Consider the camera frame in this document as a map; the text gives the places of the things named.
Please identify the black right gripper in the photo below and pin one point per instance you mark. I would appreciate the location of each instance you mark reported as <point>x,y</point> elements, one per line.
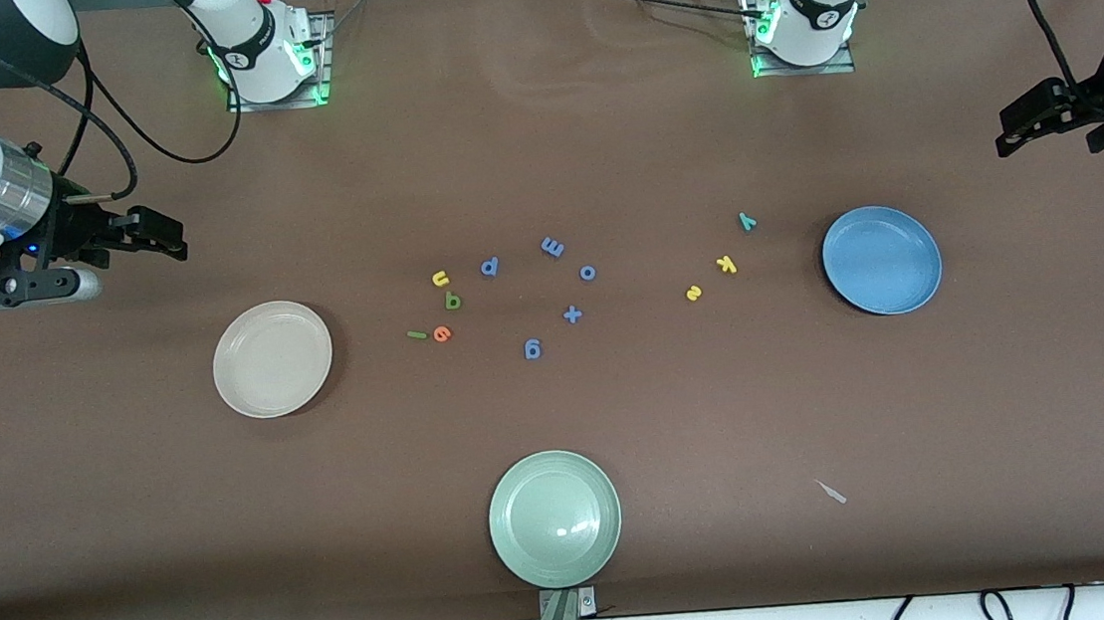
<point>75,230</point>

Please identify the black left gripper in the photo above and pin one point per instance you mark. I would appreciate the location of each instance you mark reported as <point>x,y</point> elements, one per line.
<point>1091,106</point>

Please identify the yellow foam letter u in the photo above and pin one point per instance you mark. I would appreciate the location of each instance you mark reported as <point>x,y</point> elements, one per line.
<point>440,279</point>

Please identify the teal foam letter y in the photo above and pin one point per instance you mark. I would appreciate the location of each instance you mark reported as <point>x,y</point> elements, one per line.
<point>747,221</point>

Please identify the orange foam letter e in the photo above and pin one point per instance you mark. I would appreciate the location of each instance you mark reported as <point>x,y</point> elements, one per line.
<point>442,334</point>

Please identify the green foam letter b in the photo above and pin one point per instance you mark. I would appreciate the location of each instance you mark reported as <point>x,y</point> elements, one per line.
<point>452,301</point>

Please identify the yellow foam letter k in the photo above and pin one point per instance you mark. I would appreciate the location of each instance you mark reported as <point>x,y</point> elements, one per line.
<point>727,265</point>

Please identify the yellow foam letter s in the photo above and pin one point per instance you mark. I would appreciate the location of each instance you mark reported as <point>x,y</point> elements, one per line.
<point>693,293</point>

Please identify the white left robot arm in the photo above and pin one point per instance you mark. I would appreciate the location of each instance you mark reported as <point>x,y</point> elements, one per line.
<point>820,7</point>

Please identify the beige round plate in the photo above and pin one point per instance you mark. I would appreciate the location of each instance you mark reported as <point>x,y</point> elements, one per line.
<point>273,359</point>

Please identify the blue round plate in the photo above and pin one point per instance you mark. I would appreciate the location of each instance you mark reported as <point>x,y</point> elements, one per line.
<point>881,260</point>

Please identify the blue foam letter p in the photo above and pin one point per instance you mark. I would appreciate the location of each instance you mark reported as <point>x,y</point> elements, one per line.
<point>490,266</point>

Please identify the blue foam letter g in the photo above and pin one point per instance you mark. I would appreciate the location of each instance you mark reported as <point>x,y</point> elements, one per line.
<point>533,350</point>

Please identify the blue foam letter m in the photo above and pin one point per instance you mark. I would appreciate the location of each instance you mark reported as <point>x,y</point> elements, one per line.
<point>553,247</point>

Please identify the white paper scrap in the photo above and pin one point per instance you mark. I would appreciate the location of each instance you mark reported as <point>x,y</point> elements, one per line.
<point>831,492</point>

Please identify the blue foam letter x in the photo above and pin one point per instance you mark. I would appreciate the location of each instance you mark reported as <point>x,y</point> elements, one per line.
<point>572,314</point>

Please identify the blue foam letter o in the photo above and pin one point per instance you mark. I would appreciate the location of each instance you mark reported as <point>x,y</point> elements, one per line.
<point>588,273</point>

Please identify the green round plate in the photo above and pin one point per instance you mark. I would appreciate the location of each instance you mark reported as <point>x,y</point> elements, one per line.
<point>555,519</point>

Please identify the brown table cover sheet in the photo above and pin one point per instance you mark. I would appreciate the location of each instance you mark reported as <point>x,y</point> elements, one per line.
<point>621,414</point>

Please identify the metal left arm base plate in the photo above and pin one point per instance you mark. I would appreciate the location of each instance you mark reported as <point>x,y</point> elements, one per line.
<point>806,71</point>

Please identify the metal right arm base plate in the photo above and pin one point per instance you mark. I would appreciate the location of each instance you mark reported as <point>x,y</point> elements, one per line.
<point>321,40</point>

